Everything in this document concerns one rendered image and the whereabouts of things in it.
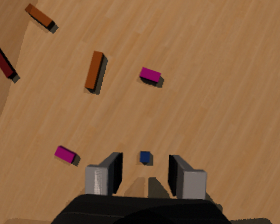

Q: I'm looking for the small blue block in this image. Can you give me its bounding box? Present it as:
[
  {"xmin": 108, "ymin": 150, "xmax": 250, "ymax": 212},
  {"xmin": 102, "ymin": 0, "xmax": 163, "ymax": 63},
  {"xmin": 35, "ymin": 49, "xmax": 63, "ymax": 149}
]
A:
[{"xmin": 140, "ymin": 151, "xmax": 150, "ymax": 162}]

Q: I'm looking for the red rod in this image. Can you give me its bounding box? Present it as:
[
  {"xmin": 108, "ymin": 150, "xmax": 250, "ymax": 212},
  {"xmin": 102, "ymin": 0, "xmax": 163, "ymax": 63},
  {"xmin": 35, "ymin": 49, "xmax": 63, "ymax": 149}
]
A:
[{"xmin": 0, "ymin": 48, "xmax": 17, "ymax": 80}]

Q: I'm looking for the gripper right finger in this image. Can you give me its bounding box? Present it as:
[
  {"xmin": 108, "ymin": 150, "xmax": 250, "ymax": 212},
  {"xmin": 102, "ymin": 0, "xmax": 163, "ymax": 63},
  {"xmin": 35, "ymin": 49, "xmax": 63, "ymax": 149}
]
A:
[{"xmin": 168, "ymin": 155, "xmax": 207, "ymax": 200}]

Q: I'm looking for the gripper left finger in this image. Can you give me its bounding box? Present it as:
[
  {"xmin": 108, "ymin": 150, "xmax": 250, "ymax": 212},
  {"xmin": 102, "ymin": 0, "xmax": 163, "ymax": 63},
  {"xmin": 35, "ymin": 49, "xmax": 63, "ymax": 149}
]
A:
[{"xmin": 85, "ymin": 152, "xmax": 123, "ymax": 196}]

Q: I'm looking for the small magenta block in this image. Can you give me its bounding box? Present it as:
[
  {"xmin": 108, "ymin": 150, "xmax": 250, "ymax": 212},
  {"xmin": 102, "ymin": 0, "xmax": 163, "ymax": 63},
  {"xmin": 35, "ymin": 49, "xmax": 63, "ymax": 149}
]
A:
[
  {"xmin": 140, "ymin": 67, "xmax": 161, "ymax": 84},
  {"xmin": 54, "ymin": 146, "xmax": 77, "ymax": 163}
]

